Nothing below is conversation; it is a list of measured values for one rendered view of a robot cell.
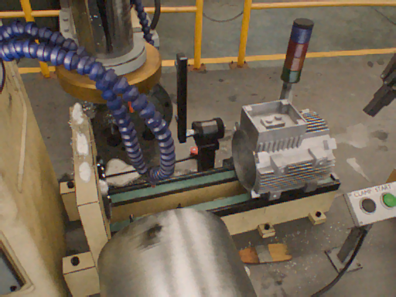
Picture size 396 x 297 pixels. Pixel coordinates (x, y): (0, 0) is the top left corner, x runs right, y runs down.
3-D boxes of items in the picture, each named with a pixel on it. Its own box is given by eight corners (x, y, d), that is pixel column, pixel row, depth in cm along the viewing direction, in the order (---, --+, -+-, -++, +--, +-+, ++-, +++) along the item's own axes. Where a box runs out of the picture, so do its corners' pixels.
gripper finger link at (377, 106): (394, 90, 79) (397, 93, 78) (371, 115, 82) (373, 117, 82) (387, 87, 77) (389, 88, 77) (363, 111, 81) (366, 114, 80)
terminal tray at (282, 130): (254, 157, 81) (259, 133, 76) (237, 128, 89) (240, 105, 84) (301, 148, 84) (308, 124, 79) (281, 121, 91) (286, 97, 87)
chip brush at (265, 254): (216, 269, 90) (216, 267, 90) (212, 252, 94) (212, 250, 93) (292, 260, 93) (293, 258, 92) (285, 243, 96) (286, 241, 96)
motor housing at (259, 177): (253, 212, 89) (265, 158, 76) (227, 161, 102) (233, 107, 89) (322, 196, 93) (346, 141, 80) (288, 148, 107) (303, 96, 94)
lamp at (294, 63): (288, 71, 110) (291, 58, 107) (280, 62, 114) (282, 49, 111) (306, 69, 111) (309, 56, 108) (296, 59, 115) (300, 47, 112)
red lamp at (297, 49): (291, 58, 107) (295, 44, 104) (282, 49, 111) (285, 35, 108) (309, 56, 108) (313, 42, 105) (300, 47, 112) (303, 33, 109)
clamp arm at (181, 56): (177, 145, 96) (176, 59, 78) (175, 138, 98) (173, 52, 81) (189, 142, 96) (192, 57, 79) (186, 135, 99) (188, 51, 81)
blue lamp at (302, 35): (295, 44, 104) (298, 29, 100) (285, 35, 108) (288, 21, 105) (313, 42, 105) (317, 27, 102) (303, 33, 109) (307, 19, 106)
